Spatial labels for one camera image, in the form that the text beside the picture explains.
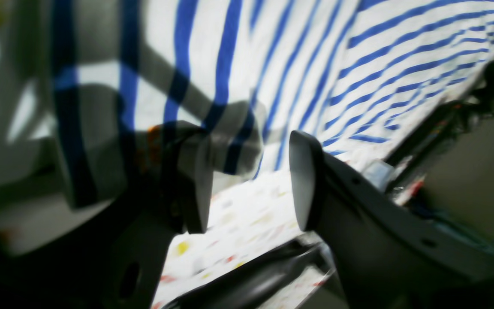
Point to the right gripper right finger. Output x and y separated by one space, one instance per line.
385 257

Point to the black game controller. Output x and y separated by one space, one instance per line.
481 100

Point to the blue white striped t-shirt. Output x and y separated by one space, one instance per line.
357 74

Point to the clear plastic bit case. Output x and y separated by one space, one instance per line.
381 175

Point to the black tv remote control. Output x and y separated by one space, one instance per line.
422 135

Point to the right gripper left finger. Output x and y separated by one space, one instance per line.
171 196

